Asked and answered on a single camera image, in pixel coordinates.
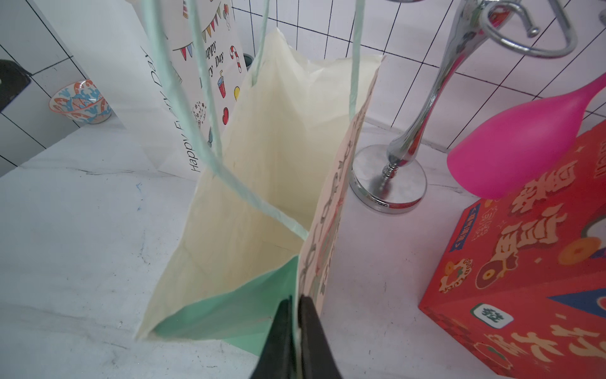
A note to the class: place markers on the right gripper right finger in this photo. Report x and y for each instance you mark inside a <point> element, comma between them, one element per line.
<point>317,361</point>

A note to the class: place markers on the pink plastic wine glass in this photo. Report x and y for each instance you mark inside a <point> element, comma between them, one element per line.
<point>521,143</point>

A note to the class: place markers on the red printed paper bag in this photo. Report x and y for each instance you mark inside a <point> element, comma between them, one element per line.
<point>521,284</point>

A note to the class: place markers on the patterned ceramic bowl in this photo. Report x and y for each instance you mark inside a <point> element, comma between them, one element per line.
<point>81,102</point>

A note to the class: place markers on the green Fresh paper bag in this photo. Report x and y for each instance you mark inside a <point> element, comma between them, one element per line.
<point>263,222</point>

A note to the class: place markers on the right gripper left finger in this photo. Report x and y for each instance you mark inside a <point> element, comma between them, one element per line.
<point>277,358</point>

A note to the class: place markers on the chrome cup holder stand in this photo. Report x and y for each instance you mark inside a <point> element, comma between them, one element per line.
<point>476,59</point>

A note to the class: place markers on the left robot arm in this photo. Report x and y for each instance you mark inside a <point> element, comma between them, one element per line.
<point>14,80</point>

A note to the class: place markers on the white Happy Every Day bag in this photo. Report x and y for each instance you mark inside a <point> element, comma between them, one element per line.
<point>109,41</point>

